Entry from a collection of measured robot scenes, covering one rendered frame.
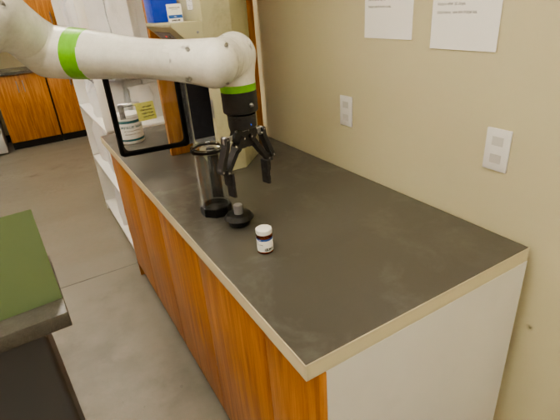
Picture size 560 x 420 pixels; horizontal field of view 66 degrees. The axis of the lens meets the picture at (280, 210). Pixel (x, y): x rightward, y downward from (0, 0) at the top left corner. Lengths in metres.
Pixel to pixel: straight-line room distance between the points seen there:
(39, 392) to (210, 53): 0.94
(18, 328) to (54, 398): 0.28
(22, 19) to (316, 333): 0.89
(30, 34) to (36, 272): 0.53
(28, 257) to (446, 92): 1.17
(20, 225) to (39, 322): 0.23
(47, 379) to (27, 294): 0.25
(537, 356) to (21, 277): 1.37
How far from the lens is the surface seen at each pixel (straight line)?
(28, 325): 1.15
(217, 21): 1.69
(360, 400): 1.05
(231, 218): 1.31
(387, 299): 1.01
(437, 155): 1.42
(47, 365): 1.29
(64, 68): 1.16
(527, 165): 1.26
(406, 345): 1.05
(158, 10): 1.83
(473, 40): 1.30
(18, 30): 1.11
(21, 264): 1.14
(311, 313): 0.97
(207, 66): 0.97
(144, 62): 1.04
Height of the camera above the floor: 1.56
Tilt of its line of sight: 26 degrees down
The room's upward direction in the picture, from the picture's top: 4 degrees counter-clockwise
